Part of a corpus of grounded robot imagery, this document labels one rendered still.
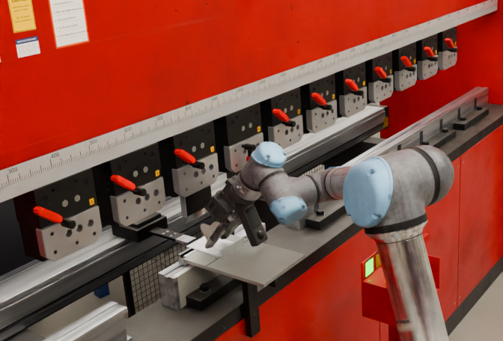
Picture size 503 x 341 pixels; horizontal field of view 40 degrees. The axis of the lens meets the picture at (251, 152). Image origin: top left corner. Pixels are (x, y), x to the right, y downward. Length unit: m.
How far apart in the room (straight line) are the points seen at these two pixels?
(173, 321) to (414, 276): 0.74
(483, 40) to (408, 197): 2.45
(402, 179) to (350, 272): 1.11
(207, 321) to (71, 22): 0.81
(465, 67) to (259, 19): 1.95
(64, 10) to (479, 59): 2.57
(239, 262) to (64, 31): 0.73
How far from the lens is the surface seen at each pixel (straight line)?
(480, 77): 3.68
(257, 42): 1.91
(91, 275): 1.97
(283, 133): 2.04
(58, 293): 1.91
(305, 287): 2.10
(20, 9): 1.40
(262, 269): 1.74
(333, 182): 1.60
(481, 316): 3.49
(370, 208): 1.23
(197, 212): 1.86
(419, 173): 1.27
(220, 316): 1.80
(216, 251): 1.84
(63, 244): 1.51
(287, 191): 1.59
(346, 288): 2.32
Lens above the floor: 1.81
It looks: 18 degrees down
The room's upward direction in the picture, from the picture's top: 4 degrees counter-clockwise
